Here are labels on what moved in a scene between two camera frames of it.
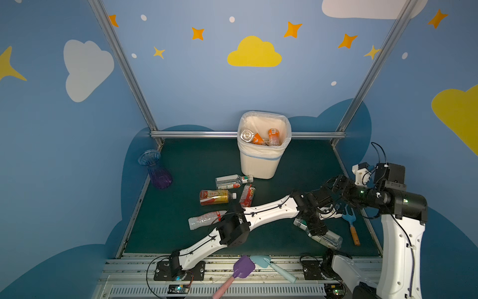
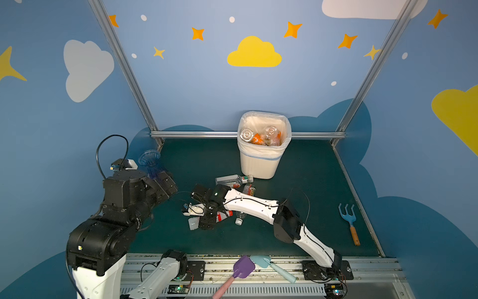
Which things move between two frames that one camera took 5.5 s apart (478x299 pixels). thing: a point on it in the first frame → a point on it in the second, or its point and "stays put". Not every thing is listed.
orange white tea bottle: [257, 139] stays put
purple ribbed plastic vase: [160, 177] stays put
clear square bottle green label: [232, 180] stays put
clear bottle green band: [330, 238] → [271, 136]
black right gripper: [337, 183] → [203, 218]
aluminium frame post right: [407, 10] stays put
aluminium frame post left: [124, 59] stays put
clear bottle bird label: [246, 135] stays put
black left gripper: [315, 227] → [164, 183]
